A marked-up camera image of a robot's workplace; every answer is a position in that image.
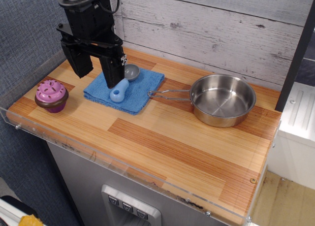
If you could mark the yellow tape object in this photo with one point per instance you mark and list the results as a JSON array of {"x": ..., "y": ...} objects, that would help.
[{"x": 30, "y": 220}]

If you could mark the grey toy fridge cabinet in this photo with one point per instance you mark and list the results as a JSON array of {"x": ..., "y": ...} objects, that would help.
[{"x": 84, "y": 179}]

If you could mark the purple toy cupcake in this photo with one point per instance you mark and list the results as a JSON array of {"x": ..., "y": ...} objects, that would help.
[{"x": 51, "y": 95}]

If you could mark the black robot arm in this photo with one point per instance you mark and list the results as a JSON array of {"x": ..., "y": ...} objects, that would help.
[{"x": 90, "y": 33}]

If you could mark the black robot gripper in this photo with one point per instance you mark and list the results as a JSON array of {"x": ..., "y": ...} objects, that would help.
[{"x": 90, "y": 32}]

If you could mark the silver dispenser button panel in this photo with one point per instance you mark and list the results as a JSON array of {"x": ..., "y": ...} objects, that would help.
[{"x": 125, "y": 210}]

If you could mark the blue grey measuring scoop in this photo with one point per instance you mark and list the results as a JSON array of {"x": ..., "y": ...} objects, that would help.
[{"x": 132, "y": 72}]

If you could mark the blue folded cloth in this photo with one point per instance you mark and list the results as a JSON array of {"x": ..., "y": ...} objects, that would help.
[{"x": 136, "y": 94}]

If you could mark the clear acrylic table guard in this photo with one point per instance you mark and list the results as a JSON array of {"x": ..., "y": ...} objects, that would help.
[{"x": 218, "y": 170}]

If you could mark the white toy sink unit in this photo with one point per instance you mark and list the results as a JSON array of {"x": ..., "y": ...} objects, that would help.
[{"x": 292, "y": 154}]

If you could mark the stainless steel pan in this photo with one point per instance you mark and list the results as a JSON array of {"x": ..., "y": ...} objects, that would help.
[{"x": 218, "y": 100}]

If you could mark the black right vertical post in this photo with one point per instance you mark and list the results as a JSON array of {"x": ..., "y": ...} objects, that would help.
[{"x": 300, "y": 13}]

